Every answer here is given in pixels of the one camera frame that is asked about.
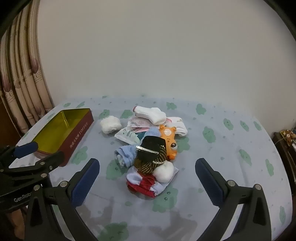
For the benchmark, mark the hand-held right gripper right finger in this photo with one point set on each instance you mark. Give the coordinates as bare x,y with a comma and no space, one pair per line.
208,183

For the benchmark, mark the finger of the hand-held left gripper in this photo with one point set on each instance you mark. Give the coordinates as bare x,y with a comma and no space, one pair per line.
48,162
25,150

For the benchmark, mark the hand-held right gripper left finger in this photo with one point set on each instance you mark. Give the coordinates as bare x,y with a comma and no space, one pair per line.
85,184

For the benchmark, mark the red tin box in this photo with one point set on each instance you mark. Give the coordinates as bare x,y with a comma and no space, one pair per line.
76,141

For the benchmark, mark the light blue cloth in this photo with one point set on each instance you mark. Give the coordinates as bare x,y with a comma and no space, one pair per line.
127,153

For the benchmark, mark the red white cloth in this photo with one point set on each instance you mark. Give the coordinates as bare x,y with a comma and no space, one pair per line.
143,184

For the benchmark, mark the white towel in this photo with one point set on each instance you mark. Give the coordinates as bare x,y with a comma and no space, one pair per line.
180,127

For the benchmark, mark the orange rubber toy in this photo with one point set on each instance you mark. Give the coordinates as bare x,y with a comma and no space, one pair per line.
167,134

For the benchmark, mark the pink teal wipes packet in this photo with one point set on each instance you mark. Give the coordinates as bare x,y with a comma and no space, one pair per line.
127,135

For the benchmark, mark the white sock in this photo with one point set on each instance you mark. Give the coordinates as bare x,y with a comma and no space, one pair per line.
152,114

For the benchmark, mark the white cotton ball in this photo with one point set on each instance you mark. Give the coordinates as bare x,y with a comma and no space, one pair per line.
164,172

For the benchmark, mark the black gold hair net clip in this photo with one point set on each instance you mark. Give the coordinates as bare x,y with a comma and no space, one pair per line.
150,160

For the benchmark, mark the white cotton roll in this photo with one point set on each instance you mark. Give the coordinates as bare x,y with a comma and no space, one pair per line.
110,124

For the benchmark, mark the beige flower print curtain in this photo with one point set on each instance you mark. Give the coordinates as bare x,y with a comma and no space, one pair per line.
23,81

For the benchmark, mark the dark wooden cabinet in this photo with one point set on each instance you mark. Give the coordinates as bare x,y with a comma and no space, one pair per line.
284,157

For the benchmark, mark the white flower print packet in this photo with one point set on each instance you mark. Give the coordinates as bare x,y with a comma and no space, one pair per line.
138,122

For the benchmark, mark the brown flowered ornament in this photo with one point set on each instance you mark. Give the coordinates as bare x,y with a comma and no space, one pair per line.
288,135

